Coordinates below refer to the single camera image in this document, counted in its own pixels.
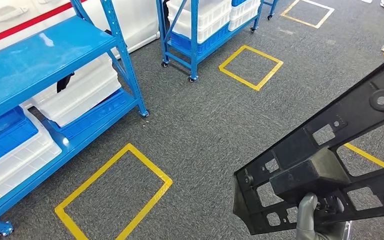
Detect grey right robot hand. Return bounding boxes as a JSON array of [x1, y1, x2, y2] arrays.
[[294, 192, 353, 240]]

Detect yellow floor tape square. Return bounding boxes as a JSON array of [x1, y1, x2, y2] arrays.
[[54, 143, 174, 240]]

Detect white car door handle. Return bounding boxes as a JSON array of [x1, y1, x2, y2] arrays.
[[0, 5, 30, 23]]

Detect small black item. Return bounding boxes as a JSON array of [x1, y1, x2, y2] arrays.
[[56, 72, 76, 94]]

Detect white plastic crate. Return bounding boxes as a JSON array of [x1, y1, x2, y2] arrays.
[[229, 0, 262, 21], [171, 14, 232, 45], [228, 11, 260, 32], [0, 106, 63, 213], [29, 53, 123, 128], [166, 0, 233, 31]]

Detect blue wheeled rack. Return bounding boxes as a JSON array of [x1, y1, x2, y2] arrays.
[[262, 0, 280, 21]]

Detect black plastic frame part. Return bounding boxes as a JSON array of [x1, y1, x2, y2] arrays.
[[232, 47, 384, 237]]

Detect narrow blue shelf rack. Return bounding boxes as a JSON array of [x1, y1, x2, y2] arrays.
[[155, 0, 266, 83]]

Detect wide blue shelf rack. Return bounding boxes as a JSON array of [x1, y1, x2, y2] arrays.
[[0, 0, 150, 237]]

